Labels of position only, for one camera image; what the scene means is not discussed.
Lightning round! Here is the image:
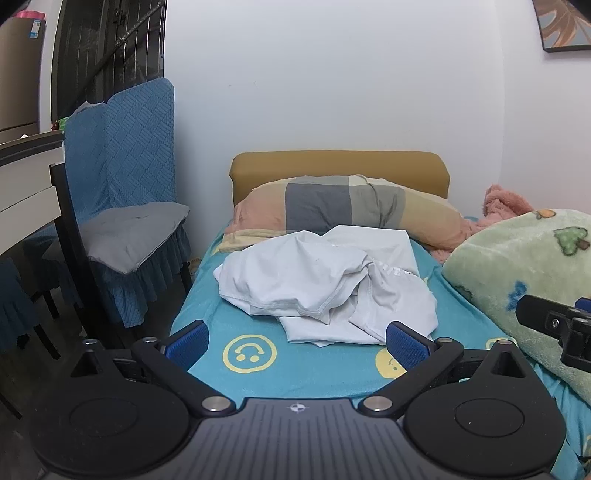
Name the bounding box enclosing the white garment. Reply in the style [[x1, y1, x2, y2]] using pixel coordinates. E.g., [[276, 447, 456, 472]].
[[213, 224, 439, 348]]

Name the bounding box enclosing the mustard yellow headboard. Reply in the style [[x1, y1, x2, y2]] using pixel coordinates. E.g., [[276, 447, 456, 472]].
[[229, 150, 450, 208]]

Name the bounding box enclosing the teal printed bed sheet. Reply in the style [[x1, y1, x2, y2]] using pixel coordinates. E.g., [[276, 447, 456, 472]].
[[170, 217, 591, 480]]

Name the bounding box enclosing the dark window with grille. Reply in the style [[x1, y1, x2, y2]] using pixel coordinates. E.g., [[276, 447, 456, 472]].
[[50, 0, 168, 125]]

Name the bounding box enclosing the green fleece printed blanket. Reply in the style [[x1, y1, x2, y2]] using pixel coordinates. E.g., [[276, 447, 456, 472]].
[[441, 209, 591, 407]]

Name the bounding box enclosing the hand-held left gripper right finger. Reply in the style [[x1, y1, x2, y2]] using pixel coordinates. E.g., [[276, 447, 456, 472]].
[[357, 320, 532, 421]]

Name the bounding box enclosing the dark wooden chair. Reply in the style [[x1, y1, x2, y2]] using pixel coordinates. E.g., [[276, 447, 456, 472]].
[[23, 161, 125, 349]]

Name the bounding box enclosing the pink plush cloth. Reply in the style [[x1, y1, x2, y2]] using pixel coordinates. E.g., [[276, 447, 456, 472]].
[[429, 185, 536, 252]]

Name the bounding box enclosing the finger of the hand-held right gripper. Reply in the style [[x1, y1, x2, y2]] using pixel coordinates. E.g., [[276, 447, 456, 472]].
[[516, 294, 591, 370]]

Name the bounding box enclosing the grey seat cushion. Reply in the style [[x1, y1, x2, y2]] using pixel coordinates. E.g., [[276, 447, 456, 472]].
[[79, 202, 191, 274]]

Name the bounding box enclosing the colour block pillow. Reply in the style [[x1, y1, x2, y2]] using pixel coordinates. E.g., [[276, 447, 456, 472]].
[[218, 174, 476, 254]]

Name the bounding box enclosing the framed wall picture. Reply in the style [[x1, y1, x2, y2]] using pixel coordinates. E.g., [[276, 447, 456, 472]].
[[532, 0, 591, 54]]

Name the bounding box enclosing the white table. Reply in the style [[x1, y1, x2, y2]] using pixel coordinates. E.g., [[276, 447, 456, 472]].
[[0, 130, 65, 257]]

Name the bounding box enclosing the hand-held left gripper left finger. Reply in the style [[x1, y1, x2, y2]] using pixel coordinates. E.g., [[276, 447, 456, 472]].
[[69, 320, 237, 419]]

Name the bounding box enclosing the beige refrigerator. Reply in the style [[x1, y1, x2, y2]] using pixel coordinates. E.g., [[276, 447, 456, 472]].
[[0, 14, 49, 134]]

